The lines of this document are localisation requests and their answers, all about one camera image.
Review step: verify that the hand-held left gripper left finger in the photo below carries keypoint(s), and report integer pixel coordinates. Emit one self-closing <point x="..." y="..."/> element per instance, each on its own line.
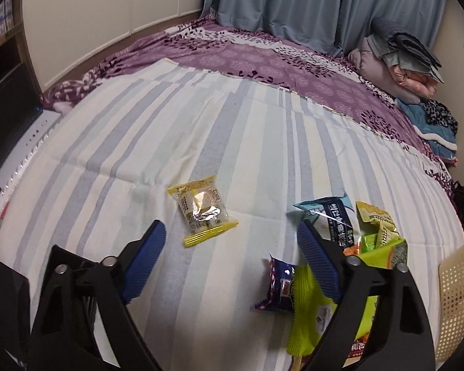
<point x="147" y="262"/>

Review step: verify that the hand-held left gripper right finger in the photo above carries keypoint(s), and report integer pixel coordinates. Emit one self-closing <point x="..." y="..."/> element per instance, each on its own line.
<point x="321" y="259"/>

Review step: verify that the orange snack packet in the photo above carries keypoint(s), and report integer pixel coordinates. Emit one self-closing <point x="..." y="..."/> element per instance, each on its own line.
<point x="354" y="249"/>

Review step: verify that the blue and white snack packet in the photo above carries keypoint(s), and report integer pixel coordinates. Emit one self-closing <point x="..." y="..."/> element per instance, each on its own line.
<point x="332" y="214"/>

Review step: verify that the dark blue snack packet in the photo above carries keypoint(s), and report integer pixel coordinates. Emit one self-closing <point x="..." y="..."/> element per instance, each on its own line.
<point x="278" y="286"/>

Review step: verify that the lime green ribbed snack packet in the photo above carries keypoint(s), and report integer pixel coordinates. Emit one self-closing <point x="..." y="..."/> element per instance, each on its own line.
<point x="307" y="317"/>

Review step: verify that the yellow honeycomb-print snack packet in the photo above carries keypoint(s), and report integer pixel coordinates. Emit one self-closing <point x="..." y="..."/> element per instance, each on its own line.
<point x="373" y="216"/>

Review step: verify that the yellow clear-window snack packet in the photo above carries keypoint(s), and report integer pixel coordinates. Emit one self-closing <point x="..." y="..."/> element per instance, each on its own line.
<point x="203" y="210"/>

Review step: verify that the cream perforated plastic basket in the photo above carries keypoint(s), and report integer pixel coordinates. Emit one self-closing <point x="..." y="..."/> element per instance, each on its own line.
<point x="458" y="290"/>

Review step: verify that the striped white and blue sheet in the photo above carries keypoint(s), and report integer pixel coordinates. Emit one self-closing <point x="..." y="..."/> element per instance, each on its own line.
<point x="178" y="123"/>

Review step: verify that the white computer case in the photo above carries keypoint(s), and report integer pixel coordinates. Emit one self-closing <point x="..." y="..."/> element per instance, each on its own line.
<point x="27" y="143"/>

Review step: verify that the leopard print cloth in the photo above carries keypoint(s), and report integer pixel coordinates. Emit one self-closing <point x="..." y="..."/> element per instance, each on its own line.
<point x="440" y="116"/>

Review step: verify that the folded pink floral quilt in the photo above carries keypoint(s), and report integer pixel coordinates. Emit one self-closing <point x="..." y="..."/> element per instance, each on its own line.
<point x="413" y="81"/>

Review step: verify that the purple floral bedsheet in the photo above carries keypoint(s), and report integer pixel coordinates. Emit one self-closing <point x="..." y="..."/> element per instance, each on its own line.
<point x="255" y="58"/>

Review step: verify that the folded grey-green blanket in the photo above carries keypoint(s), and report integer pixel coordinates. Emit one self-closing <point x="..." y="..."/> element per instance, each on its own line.
<point x="394" y="60"/>

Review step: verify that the folded dark grey blanket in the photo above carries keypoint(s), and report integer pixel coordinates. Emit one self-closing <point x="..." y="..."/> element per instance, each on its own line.
<point x="394" y="34"/>

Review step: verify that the dark wooden shelf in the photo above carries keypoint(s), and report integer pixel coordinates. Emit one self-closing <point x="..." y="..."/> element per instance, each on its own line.
<point x="19" y="42"/>

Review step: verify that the grey-blue curtain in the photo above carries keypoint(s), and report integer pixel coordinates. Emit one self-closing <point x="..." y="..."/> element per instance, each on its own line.
<point x="294" y="4"/>

